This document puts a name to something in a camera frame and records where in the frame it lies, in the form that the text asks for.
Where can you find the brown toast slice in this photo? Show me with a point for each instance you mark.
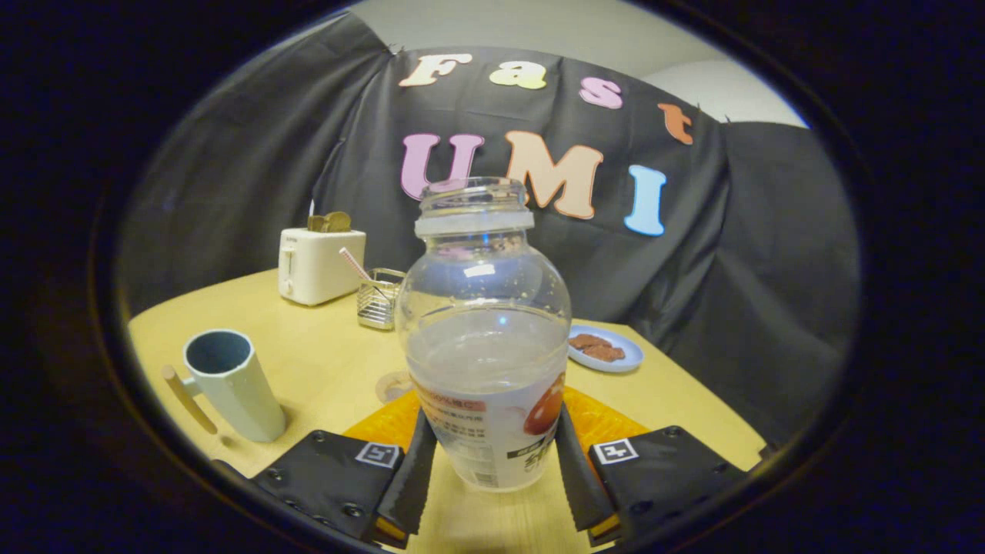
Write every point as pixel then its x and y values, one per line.
pixel 315 224
pixel 338 222

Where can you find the round patterned coaster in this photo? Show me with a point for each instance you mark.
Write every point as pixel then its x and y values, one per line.
pixel 388 387

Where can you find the clear juice bottle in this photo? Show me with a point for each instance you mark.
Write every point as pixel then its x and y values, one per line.
pixel 485 346

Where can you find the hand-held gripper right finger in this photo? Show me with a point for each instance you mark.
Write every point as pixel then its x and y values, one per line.
pixel 581 492

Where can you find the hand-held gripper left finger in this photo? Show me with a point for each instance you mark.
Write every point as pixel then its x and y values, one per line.
pixel 412 492

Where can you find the wooden table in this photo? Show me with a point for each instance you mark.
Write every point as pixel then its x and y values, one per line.
pixel 323 362

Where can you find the brown cookie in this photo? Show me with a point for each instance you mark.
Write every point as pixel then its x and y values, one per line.
pixel 589 340
pixel 606 353

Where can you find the pale green cup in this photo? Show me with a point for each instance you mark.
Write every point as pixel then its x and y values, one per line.
pixel 242 396

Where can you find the white toaster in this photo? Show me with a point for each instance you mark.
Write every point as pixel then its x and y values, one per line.
pixel 319 269

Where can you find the blue plate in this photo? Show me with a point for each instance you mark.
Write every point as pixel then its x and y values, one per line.
pixel 627 358

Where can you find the black backdrop cloth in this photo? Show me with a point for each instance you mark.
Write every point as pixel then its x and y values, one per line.
pixel 731 269

